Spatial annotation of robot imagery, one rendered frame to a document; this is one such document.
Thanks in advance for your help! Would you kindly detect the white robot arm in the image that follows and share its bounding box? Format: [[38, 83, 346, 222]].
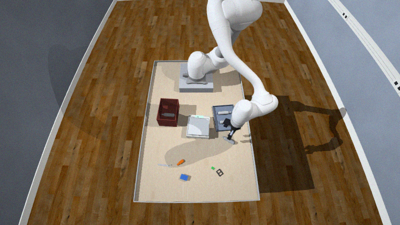
[[182, 0, 279, 128]]

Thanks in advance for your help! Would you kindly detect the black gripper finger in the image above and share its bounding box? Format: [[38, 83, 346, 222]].
[[227, 128, 236, 140]]

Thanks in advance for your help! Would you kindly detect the white digital scale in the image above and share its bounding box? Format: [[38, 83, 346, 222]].
[[186, 114, 210, 139]]

